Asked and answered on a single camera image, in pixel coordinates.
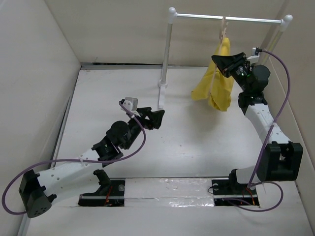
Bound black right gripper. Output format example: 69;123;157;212
211;52;251;92

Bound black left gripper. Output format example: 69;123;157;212
123;107;162;150

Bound yellow trousers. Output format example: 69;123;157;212
191;37;232;113

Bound beige plastic hanger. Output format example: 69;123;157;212
209;16;228;95

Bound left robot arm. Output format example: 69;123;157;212
19;107;165;218

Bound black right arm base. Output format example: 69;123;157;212
208;169;259;207

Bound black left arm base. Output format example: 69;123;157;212
78;170;126;207

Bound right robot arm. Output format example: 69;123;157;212
212;53;303;194

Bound white clothes rack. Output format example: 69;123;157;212
157;7;293;109

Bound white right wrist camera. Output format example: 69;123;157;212
247;47;262;63

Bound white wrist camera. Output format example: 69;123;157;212
119;97;139;116
247;47;262;63

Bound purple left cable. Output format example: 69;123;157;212
1;100;147;213

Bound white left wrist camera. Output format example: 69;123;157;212
119;97;139;116

